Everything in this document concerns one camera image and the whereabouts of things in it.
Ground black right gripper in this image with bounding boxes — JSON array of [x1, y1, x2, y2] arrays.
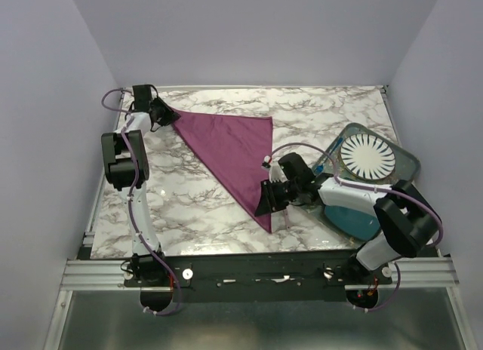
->
[[254, 177, 300, 217]]

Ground purple cloth napkin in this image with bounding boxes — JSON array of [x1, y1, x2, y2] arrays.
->
[[174, 110, 273, 233]]

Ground pink handled steel knife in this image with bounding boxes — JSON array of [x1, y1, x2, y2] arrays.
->
[[283, 209, 292, 230]]

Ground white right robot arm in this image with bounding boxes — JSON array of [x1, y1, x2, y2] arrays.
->
[[254, 176, 444, 284]]

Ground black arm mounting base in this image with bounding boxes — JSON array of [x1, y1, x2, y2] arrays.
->
[[124, 250, 392, 303]]

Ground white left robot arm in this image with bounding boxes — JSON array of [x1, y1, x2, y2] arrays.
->
[[101, 97, 180, 286]]

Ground blue plastic fork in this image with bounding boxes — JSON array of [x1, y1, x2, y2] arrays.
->
[[312, 137, 343, 175]]

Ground teal square plate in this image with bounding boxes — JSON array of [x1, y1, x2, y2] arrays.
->
[[325, 206, 380, 241]]

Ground white blue striped plate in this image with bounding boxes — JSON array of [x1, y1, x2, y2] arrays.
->
[[340, 134, 395, 181]]

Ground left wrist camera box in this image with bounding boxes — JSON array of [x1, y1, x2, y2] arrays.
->
[[132, 84, 152, 112]]

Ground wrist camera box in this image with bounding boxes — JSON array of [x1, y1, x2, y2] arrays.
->
[[132, 84, 152, 112], [278, 152, 315, 183]]

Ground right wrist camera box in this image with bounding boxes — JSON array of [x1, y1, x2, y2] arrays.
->
[[278, 152, 315, 183]]

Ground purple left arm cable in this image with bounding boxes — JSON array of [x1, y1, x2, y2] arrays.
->
[[101, 87, 183, 318]]

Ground aluminium frame rail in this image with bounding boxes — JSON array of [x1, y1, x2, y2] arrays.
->
[[60, 257, 460, 291]]

